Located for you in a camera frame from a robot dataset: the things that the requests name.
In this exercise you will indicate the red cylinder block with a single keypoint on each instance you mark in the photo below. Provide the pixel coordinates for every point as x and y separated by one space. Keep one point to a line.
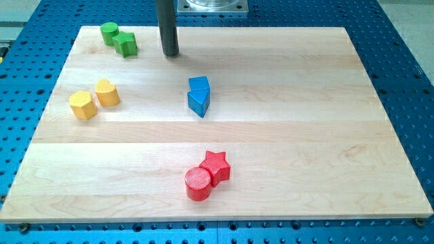
198 184

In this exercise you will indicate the green star block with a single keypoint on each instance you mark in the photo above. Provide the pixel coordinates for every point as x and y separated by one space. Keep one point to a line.
125 44

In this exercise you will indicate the blue perforated metal table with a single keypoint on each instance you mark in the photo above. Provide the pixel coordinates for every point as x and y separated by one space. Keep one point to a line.
35 59

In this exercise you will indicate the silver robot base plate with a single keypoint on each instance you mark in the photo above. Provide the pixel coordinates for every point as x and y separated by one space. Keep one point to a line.
212 7

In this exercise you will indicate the green cylinder block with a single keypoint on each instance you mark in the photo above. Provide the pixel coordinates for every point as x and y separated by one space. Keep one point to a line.
108 31

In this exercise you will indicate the yellow heart block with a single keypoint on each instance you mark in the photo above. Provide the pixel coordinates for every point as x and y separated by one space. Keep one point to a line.
107 93

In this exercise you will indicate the light wooden board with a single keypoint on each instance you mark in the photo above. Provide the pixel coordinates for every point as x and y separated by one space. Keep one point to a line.
301 124

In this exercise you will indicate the blue triangle block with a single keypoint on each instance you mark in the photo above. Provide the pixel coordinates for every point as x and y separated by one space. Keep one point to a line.
199 101

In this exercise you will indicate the yellow hexagon block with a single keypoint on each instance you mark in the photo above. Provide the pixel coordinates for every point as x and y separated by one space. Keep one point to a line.
82 105

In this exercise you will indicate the red star block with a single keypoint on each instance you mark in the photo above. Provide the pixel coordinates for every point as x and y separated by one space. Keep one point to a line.
217 166

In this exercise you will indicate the blue cube block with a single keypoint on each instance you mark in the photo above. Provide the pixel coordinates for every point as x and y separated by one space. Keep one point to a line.
198 83

